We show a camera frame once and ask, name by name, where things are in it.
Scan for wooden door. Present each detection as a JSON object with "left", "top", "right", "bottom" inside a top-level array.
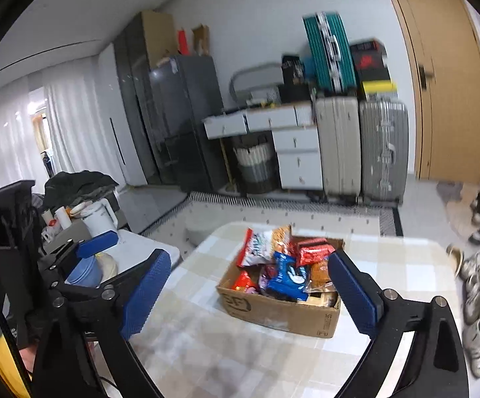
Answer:
[{"left": 377, "top": 0, "right": 480, "bottom": 183}]

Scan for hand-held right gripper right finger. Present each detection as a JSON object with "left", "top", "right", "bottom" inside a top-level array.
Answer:
[{"left": 328, "top": 250, "right": 469, "bottom": 398}]

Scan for woven laundry basket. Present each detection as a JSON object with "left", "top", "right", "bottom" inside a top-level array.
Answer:
[{"left": 232, "top": 141, "right": 278, "bottom": 195}]

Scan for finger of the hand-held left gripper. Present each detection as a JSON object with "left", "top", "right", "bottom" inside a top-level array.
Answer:
[{"left": 41, "top": 232, "right": 120, "bottom": 285}]

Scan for teal hard suitcase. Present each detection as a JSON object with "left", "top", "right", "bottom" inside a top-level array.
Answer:
[{"left": 303, "top": 12, "right": 359, "bottom": 94}]

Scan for beige slipper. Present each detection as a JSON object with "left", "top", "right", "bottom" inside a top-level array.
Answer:
[{"left": 446, "top": 244, "right": 465, "bottom": 276}]

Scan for beige hard suitcase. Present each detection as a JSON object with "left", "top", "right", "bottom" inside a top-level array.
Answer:
[{"left": 315, "top": 95, "right": 363, "bottom": 204}]

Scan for dark glass cabinet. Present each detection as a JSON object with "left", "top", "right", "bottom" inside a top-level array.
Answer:
[{"left": 113, "top": 12, "right": 166, "bottom": 185}]

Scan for black paper bag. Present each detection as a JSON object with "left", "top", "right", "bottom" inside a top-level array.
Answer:
[{"left": 281, "top": 54, "right": 305, "bottom": 86}]

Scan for blue bowl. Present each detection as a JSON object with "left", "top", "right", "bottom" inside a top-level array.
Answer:
[{"left": 65, "top": 256, "right": 103, "bottom": 289}]

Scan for plain black shoe box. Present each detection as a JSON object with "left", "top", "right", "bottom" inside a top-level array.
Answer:
[{"left": 356, "top": 68, "right": 391, "bottom": 84}]

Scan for black door handle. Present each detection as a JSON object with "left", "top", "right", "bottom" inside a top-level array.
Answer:
[{"left": 418, "top": 64, "right": 436, "bottom": 90}]

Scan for grey refrigerator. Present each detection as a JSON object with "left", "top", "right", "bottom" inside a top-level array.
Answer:
[{"left": 148, "top": 55, "right": 229, "bottom": 193}]

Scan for beige stacked plates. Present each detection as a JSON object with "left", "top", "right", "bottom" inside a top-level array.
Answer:
[{"left": 95, "top": 252, "right": 118, "bottom": 283}]

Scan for black storage box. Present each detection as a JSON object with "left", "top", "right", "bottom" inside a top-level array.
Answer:
[{"left": 279, "top": 83, "right": 313, "bottom": 104}]

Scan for white sheer curtain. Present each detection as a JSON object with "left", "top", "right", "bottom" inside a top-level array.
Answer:
[{"left": 0, "top": 77, "right": 100, "bottom": 225}]

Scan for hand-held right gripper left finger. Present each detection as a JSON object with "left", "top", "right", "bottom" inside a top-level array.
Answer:
[{"left": 33, "top": 250, "right": 172, "bottom": 398}]

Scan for checked tablecloth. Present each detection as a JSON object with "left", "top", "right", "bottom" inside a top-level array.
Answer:
[{"left": 128, "top": 221, "right": 473, "bottom": 398}]

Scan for white drawer desk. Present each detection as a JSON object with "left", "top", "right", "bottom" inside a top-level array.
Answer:
[{"left": 203, "top": 101, "right": 324, "bottom": 191}]

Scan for flat brown cardboard sheet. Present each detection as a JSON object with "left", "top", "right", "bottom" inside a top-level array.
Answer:
[{"left": 140, "top": 10, "right": 176, "bottom": 69}]

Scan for brown cardboard box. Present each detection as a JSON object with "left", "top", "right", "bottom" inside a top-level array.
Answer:
[{"left": 216, "top": 234, "right": 345, "bottom": 339}]

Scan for dark cloth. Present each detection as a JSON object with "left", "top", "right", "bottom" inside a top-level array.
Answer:
[{"left": 43, "top": 171, "right": 120, "bottom": 216}]

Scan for white kettle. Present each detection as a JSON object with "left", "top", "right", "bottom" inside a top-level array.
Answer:
[{"left": 80, "top": 198, "right": 118, "bottom": 239}]

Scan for black shoe box red stripe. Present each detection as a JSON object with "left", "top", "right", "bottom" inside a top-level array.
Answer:
[{"left": 350, "top": 39, "right": 386, "bottom": 54}]

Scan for red wafer packet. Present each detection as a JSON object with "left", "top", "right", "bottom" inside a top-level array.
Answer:
[{"left": 296, "top": 244, "right": 336, "bottom": 267}]

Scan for white stick snack bag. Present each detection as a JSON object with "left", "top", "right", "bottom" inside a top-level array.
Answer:
[{"left": 237, "top": 225, "right": 294, "bottom": 268}]

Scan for person's left forearm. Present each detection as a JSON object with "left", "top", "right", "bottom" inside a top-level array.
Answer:
[{"left": 0, "top": 336, "right": 37, "bottom": 398}]

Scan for orange biscuit packet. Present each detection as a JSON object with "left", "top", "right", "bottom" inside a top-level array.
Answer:
[{"left": 308, "top": 259, "right": 332, "bottom": 291}]

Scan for red paper bag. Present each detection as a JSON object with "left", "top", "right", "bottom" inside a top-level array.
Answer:
[{"left": 177, "top": 28, "right": 192, "bottom": 55}]

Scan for slim brown carton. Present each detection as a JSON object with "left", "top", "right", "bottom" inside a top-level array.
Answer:
[{"left": 191, "top": 24, "right": 211, "bottom": 56}]

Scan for oval mirror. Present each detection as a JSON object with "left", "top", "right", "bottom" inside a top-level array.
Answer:
[{"left": 229, "top": 63, "right": 284, "bottom": 102}]

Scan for blue cookie packet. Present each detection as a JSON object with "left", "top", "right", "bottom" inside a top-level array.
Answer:
[{"left": 265, "top": 251, "right": 310, "bottom": 301}]

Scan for silver hard suitcase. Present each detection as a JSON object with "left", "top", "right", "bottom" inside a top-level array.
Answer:
[{"left": 358, "top": 97, "right": 409, "bottom": 206}]

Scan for grey doormat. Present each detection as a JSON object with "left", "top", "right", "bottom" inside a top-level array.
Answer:
[{"left": 437, "top": 182, "right": 480, "bottom": 237}]

